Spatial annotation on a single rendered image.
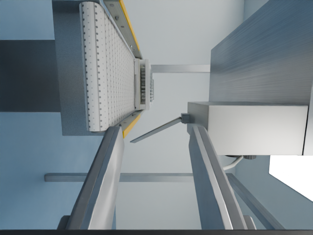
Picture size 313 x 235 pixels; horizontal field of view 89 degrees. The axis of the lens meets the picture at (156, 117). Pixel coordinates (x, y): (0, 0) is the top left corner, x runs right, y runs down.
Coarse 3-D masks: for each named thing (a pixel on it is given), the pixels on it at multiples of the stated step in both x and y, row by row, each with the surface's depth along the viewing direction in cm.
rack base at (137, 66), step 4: (136, 60) 75; (136, 64) 75; (136, 68) 75; (136, 72) 76; (136, 76) 76; (136, 80) 78; (140, 80) 80; (136, 84) 78; (140, 84) 80; (136, 88) 78; (140, 88) 80; (136, 92) 78; (140, 92) 80; (136, 96) 77; (140, 96) 80; (136, 100) 78; (140, 100) 80; (136, 104) 78; (136, 108) 78
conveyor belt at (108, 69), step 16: (80, 16) 32; (96, 16) 31; (96, 32) 32; (112, 32) 39; (96, 48) 32; (112, 48) 39; (128, 48) 60; (96, 64) 32; (112, 64) 39; (128, 64) 60; (96, 80) 33; (112, 80) 39; (128, 80) 60; (96, 96) 33; (112, 96) 39; (128, 96) 60; (96, 112) 33; (112, 112) 39; (128, 112) 60; (96, 128) 34
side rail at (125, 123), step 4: (136, 112) 73; (140, 112) 73; (132, 116) 60; (136, 116) 60; (140, 116) 70; (124, 120) 49; (128, 120) 49; (132, 120) 49; (124, 124) 42; (128, 124) 42; (124, 128) 37
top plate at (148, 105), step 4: (148, 60) 75; (148, 64) 75; (148, 68) 75; (148, 72) 76; (148, 76) 76; (148, 80) 76; (148, 84) 76; (148, 88) 77; (148, 92) 77; (148, 96) 77; (148, 100) 77; (148, 104) 78; (148, 108) 78
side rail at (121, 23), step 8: (104, 0) 31; (112, 0) 31; (112, 8) 33; (120, 8) 33; (112, 16) 36; (120, 16) 36; (120, 24) 41; (128, 32) 46; (128, 40) 52; (136, 48) 61; (136, 56) 74
